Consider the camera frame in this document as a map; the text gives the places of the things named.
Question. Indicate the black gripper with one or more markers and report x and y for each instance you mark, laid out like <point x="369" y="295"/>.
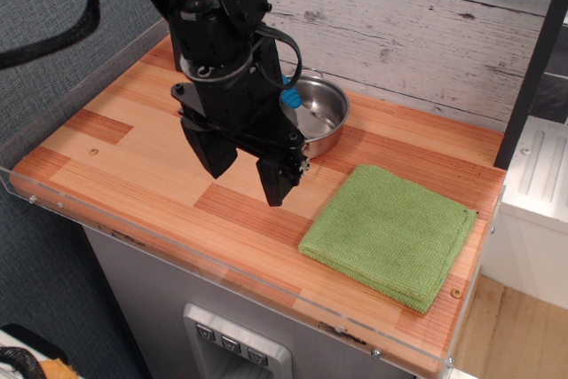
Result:
<point x="234" y="107"/>

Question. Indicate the blue handled black spatula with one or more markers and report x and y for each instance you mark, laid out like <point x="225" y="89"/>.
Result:
<point x="290" y="102"/>

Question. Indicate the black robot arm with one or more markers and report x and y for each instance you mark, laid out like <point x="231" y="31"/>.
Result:
<point x="212" y="33"/>

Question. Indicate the stainless steel pot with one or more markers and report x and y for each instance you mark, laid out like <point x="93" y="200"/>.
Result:
<point x="322" y="115"/>

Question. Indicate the clear acrylic table guard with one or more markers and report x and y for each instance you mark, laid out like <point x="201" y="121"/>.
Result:
<point x="113" y="157"/>

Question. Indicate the silver cabinet with dispenser panel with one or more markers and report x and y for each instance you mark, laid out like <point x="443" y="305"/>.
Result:
<point x="190" y="326"/>

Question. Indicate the green folded cloth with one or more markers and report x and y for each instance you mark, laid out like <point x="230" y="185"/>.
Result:
<point x="391" y="234"/>

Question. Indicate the white appliance at right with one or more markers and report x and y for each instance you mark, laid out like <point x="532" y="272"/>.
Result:
<point x="527" y="247"/>

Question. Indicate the black and orange object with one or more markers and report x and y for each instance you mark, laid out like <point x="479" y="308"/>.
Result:
<point x="24" y="354"/>

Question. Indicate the black vertical post right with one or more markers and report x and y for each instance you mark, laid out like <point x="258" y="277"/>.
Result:
<point x="544" y="46"/>

